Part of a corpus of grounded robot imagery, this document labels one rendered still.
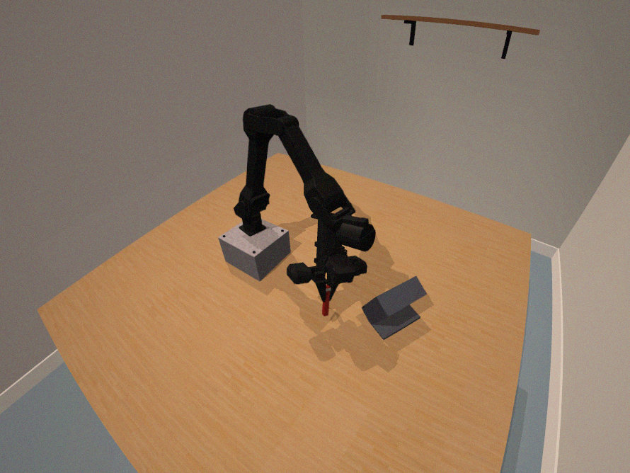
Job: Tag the dark grey sloped panel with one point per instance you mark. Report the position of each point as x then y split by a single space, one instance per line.
391 311

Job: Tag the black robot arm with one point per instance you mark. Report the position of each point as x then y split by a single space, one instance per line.
322 192

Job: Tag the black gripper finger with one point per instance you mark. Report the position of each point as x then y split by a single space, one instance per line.
321 285
332 285

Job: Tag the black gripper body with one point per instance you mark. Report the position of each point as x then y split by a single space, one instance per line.
299 273

